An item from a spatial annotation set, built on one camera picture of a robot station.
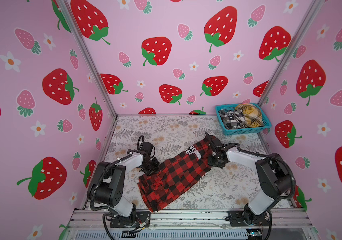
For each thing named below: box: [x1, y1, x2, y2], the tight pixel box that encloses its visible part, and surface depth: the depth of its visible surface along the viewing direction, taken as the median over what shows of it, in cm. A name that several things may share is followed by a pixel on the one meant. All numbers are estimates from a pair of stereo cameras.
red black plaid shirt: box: [138, 138, 211, 213], surface depth 87 cm
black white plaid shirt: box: [219, 108, 247, 130], surface depth 109 cm
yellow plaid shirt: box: [235, 103, 264, 128], surface depth 109 cm
